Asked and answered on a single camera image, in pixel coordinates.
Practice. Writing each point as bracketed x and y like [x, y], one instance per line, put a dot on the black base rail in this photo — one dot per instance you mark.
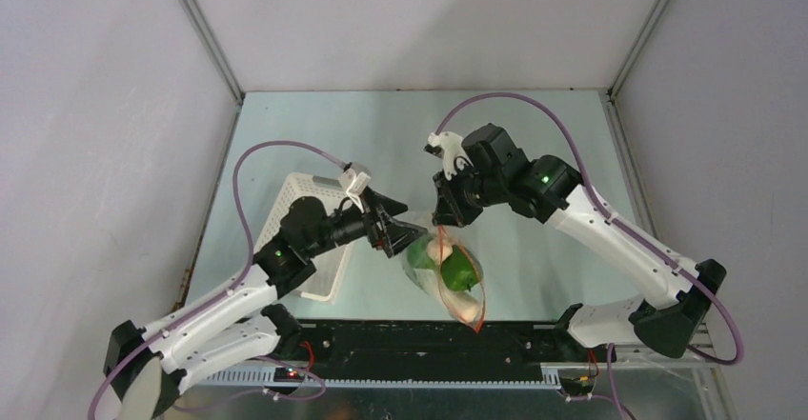
[432, 351]

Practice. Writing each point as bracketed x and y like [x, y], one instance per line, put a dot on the clear zip top bag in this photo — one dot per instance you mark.
[450, 235]

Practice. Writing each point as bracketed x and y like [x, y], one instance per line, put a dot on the green pepper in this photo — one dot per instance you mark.
[461, 271]

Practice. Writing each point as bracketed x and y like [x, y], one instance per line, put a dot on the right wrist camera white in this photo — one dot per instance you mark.
[447, 146]

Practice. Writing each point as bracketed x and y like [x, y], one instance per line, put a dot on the white perforated plastic basket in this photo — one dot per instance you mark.
[304, 201]

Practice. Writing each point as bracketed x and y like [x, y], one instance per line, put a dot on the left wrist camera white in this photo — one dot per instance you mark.
[354, 179]

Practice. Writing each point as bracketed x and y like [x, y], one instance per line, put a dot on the green bok choy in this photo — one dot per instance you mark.
[419, 264]

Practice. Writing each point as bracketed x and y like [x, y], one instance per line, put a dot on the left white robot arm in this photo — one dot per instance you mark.
[150, 367]

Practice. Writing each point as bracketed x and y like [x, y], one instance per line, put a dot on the small beige mushroom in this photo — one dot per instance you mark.
[438, 251]

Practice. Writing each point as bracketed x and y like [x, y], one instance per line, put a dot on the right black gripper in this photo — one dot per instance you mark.
[450, 199]

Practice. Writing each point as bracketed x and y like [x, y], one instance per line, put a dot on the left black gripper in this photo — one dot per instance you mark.
[394, 234]

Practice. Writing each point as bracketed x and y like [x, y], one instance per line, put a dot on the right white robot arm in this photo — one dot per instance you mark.
[486, 168]

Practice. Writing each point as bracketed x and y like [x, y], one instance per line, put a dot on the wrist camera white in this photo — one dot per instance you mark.
[447, 146]
[354, 179]

